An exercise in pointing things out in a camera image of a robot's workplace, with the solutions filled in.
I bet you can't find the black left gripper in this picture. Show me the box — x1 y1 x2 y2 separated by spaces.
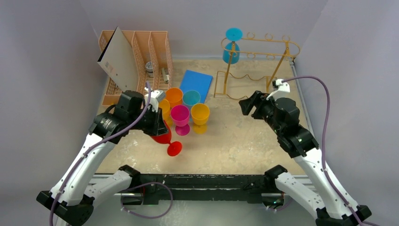
128 105 168 136

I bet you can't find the magenta wine glass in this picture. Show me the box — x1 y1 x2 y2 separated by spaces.
170 105 190 136

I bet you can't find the red wine glass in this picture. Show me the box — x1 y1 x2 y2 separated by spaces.
151 121 183 157

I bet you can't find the yellow front wine glass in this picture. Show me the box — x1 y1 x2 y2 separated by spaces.
159 99 173 127

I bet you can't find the yellow wine glass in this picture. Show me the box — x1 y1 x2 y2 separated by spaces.
159 99 173 127
191 103 210 134

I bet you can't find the orange wine glass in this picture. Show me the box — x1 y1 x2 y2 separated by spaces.
166 88 184 108

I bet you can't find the light blue front wine glass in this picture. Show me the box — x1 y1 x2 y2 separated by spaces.
183 90 201 109

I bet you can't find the light blue wine glass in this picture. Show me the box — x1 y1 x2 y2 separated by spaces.
183 90 201 109
223 27 243 64

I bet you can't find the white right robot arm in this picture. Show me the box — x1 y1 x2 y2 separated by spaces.
239 90 372 226

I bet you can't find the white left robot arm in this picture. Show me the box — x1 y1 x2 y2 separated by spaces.
36 90 169 226

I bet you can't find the gold metal wine glass rack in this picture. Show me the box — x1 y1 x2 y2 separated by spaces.
213 32 301 100

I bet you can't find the blue notebook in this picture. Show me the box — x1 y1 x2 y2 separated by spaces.
179 70 213 103

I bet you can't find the small jar in organizer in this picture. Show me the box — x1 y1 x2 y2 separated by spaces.
145 61 154 78

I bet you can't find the grey board in organizer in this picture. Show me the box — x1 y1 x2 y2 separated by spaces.
97 26 139 92

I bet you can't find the pink plastic file organizer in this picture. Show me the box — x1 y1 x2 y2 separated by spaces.
98 30 174 107

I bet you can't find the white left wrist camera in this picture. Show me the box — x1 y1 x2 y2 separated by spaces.
147 89 166 112

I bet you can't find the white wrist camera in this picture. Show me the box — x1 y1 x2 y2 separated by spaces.
266 79 290 100
147 89 166 112

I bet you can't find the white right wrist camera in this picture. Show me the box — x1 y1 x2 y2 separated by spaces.
266 79 290 100

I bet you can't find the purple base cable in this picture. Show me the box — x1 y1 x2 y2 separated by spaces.
120 181 174 219

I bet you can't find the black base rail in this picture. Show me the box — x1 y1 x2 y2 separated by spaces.
121 174 288 207

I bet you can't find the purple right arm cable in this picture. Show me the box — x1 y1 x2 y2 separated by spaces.
282 76 379 226

